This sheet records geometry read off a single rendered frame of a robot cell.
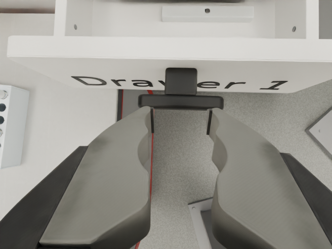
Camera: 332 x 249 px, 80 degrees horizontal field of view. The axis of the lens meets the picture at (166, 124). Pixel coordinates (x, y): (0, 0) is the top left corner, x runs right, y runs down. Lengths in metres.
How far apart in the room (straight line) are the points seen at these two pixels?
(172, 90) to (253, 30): 0.15
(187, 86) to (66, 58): 0.10
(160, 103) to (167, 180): 0.95
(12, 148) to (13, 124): 0.04
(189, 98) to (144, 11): 0.15
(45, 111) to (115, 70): 0.21
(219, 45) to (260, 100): 1.03
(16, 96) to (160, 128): 0.80
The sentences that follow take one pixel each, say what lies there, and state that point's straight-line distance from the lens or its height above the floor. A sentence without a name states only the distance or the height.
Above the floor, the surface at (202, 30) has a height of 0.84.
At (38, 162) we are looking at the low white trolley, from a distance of 0.39.
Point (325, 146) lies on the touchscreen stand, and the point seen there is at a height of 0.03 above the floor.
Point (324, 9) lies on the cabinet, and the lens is 0.47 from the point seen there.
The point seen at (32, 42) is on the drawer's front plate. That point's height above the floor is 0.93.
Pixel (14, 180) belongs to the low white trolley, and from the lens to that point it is 0.42.
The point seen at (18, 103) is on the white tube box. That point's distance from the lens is 0.39.
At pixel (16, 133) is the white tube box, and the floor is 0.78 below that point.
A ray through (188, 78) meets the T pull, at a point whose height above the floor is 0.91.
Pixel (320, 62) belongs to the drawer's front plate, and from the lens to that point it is 0.20.
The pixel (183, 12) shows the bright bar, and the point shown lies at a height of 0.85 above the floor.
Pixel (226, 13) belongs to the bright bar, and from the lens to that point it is 0.28.
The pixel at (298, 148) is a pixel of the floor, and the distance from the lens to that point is 1.26.
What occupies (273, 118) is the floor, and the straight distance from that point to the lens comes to 1.20.
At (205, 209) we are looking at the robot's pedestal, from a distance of 1.14.
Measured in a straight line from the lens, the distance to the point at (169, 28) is 0.28.
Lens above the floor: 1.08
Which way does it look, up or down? 86 degrees down
